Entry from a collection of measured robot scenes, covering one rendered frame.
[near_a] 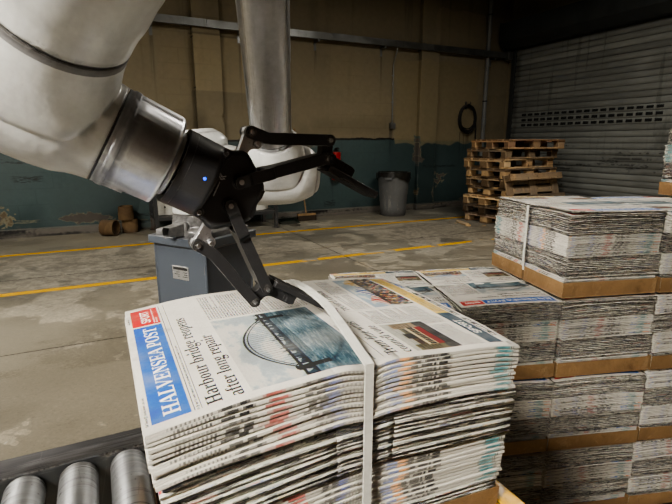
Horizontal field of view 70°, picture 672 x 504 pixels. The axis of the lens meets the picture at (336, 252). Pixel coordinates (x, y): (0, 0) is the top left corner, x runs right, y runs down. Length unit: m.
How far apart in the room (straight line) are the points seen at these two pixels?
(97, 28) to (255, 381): 0.29
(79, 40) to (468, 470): 0.55
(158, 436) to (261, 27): 0.77
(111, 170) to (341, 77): 8.14
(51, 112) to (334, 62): 8.14
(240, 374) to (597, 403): 1.28
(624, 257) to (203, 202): 1.22
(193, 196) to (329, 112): 7.94
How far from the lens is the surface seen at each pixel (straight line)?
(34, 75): 0.41
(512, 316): 1.35
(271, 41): 1.01
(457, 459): 0.59
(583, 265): 1.41
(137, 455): 0.80
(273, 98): 1.08
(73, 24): 0.38
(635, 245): 1.50
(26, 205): 7.63
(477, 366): 0.54
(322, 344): 0.49
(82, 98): 0.42
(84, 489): 0.77
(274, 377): 0.44
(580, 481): 1.72
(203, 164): 0.46
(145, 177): 0.45
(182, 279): 1.32
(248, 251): 0.50
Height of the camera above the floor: 1.24
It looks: 13 degrees down
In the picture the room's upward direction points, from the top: straight up
